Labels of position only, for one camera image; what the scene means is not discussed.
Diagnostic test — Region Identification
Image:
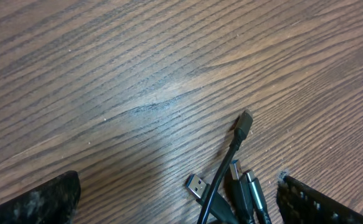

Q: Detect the black cable with angled plug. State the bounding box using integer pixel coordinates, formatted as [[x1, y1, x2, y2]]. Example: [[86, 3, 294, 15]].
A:
[[196, 109, 254, 224]]

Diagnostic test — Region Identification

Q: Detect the black cable silver plug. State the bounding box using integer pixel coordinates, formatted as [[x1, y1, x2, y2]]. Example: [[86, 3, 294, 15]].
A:
[[245, 170, 272, 224]]

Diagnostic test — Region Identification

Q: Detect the black USB-A cable blue insert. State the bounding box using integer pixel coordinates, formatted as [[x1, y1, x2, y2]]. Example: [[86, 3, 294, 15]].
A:
[[186, 174, 238, 224]]

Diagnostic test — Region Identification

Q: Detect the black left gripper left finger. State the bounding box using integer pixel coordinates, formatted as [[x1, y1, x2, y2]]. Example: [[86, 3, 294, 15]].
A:
[[0, 170, 81, 224]]

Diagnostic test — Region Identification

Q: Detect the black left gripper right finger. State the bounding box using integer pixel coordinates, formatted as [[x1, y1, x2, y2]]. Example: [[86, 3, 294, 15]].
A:
[[276, 175, 363, 224]]

